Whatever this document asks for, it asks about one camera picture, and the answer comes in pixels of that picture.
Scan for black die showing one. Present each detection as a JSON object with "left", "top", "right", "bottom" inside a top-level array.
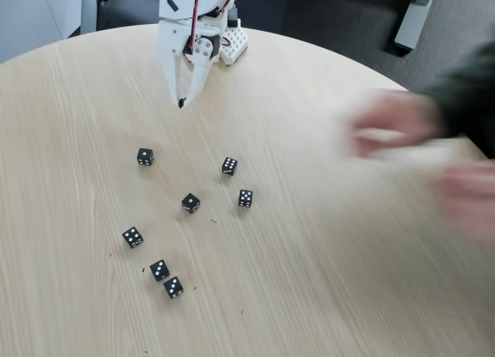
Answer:
[
  {"left": 181, "top": 192, "right": 201, "bottom": 214},
  {"left": 136, "top": 147, "right": 155, "bottom": 166}
]

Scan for black die showing six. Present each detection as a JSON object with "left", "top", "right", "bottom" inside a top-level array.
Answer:
[{"left": 221, "top": 156, "right": 238, "bottom": 177}]

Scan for person's right hand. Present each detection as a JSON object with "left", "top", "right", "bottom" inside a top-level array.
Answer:
[{"left": 346, "top": 89, "right": 446, "bottom": 158}]

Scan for person's left hand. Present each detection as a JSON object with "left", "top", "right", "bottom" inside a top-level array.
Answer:
[{"left": 440, "top": 158, "right": 495, "bottom": 235}]

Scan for black office chair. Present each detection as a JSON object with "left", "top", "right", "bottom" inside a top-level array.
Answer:
[{"left": 96, "top": 0, "right": 162, "bottom": 32}]

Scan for white cabinet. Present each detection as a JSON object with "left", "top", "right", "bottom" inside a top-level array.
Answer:
[{"left": 0, "top": 0, "right": 84, "bottom": 63}]

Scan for dark upholstered seat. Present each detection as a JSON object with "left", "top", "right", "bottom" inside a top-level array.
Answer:
[{"left": 241, "top": 0, "right": 417, "bottom": 55}]

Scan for black die showing four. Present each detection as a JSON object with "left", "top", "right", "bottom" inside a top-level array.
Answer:
[{"left": 121, "top": 226, "right": 145, "bottom": 250}]

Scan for black die showing three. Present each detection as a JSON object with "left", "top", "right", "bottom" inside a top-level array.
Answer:
[
  {"left": 162, "top": 276, "right": 185, "bottom": 301},
  {"left": 149, "top": 259, "right": 171, "bottom": 283}
]

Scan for white desk leg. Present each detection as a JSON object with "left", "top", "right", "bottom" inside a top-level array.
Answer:
[{"left": 394, "top": 0, "right": 438, "bottom": 51}]

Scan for red black gripper cable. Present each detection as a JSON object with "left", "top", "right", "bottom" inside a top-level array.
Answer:
[{"left": 189, "top": 0, "right": 203, "bottom": 51}]

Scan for red black arm cable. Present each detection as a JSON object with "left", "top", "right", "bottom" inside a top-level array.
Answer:
[{"left": 217, "top": 0, "right": 243, "bottom": 16}]

